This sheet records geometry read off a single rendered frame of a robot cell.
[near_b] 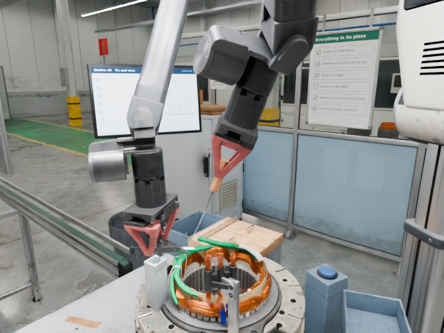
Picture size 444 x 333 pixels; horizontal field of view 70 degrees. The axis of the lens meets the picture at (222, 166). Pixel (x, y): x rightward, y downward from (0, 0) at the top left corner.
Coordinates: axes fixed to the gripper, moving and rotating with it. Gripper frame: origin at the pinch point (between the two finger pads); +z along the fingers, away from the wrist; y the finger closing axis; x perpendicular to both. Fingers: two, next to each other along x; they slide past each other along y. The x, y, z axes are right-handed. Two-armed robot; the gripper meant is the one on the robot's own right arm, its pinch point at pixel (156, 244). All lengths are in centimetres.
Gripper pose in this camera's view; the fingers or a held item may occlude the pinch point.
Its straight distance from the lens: 67.3
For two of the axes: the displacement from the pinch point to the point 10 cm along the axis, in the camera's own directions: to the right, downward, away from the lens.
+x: 9.5, 0.6, -3.1
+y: -3.1, 2.9, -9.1
